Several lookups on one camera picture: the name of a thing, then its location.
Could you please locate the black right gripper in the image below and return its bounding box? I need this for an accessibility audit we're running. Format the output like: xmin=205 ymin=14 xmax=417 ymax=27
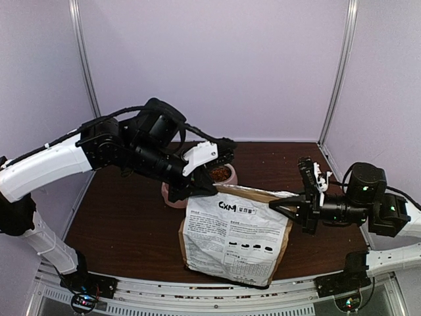
xmin=270 ymin=186 xmax=371 ymax=236

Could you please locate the pink double pet bowl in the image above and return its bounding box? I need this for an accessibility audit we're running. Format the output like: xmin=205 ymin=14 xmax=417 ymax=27
xmin=161 ymin=164 xmax=238 ymax=209

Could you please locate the dog food bag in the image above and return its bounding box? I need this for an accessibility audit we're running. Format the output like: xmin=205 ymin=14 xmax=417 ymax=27
xmin=178 ymin=185 xmax=294 ymax=289

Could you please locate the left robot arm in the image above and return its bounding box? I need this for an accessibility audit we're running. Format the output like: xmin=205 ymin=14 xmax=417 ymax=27
xmin=1 ymin=98 xmax=220 ymax=292

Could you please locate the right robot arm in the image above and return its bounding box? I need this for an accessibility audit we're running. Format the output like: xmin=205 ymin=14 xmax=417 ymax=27
xmin=268 ymin=157 xmax=420 ymax=291

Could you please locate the brown dog food kibble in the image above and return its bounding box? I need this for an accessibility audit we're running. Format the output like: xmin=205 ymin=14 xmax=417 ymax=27
xmin=210 ymin=166 xmax=232 ymax=182

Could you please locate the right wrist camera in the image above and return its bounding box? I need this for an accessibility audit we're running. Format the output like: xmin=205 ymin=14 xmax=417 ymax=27
xmin=297 ymin=157 xmax=333 ymax=194

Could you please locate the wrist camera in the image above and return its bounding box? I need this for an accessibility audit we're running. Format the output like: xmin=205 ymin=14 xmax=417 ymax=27
xmin=297 ymin=157 xmax=333 ymax=194
xmin=182 ymin=141 xmax=234 ymax=177

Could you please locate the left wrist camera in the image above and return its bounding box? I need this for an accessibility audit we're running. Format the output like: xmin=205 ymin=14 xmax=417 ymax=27
xmin=182 ymin=141 xmax=234 ymax=177

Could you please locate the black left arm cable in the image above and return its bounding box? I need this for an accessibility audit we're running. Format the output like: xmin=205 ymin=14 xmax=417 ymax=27
xmin=0 ymin=105 xmax=231 ymax=172

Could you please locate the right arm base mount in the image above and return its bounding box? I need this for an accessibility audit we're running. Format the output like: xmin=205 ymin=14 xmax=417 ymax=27
xmin=314 ymin=271 xmax=376 ymax=315

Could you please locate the front aluminium frame rail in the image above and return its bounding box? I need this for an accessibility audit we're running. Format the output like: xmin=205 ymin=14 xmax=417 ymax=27
xmin=23 ymin=260 xmax=409 ymax=315

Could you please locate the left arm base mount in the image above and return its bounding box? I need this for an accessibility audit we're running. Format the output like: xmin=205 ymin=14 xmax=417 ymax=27
xmin=59 ymin=250 xmax=118 ymax=315

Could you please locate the right rear aluminium post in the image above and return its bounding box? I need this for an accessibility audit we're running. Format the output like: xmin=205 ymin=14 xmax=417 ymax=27
xmin=318 ymin=0 xmax=359 ymax=147

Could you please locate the aluminium post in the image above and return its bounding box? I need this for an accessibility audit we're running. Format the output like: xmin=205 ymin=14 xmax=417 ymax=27
xmin=318 ymin=0 xmax=359 ymax=147
xmin=68 ymin=0 xmax=101 ymax=118

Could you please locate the left rear aluminium post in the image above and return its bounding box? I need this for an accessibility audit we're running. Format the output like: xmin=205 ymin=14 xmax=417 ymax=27
xmin=68 ymin=0 xmax=101 ymax=118

